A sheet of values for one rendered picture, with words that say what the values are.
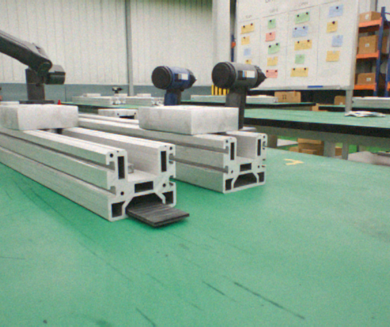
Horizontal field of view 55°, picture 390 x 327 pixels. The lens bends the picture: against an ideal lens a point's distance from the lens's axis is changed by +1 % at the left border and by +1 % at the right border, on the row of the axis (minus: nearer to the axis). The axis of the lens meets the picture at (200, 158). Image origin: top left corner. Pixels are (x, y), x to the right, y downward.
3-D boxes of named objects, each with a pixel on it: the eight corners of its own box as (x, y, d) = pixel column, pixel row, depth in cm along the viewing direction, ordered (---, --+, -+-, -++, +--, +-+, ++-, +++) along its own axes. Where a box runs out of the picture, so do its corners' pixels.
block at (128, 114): (92, 138, 125) (91, 110, 123) (122, 135, 133) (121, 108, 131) (109, 141, 118) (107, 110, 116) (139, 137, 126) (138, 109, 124)
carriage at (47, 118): (-4, 137, 79) (-6, 105, 78) (50, 133, 86) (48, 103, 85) (20, 146, 67) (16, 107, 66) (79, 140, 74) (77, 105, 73)
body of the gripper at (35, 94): (55, 105, 132) (53, 83, 131) (24, 105, 126) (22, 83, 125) (48, 104, 137) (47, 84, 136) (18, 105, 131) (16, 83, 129)
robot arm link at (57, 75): (30, 45, 125) (41, 63, 122) (63, 48, 133) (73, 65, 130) (22, 73, 132) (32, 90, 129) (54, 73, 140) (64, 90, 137)
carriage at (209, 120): (139, 142, 73) (137, 106, 72) (183, 137, 80) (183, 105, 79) (191, 151, 61) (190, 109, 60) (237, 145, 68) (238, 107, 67)
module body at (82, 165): (-29, 147, 104) (-32, 116, 103) (11, 144, 111) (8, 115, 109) (109, 222, 45) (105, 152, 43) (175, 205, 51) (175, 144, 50)
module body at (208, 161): (43, 142, 117) (41, 114, 115) (74, 139, 123) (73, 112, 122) (222, 193, 57) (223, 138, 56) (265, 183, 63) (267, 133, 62)
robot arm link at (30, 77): (21, 66, 129) (28, 65, 125) (41, 67, 134) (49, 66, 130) (23, 86, 130) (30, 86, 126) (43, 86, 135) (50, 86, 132)
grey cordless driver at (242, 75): (206, 158, 88) (206, 61, 84) (251, 148, 103) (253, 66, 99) (233, 162, 83) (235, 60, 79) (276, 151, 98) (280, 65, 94)
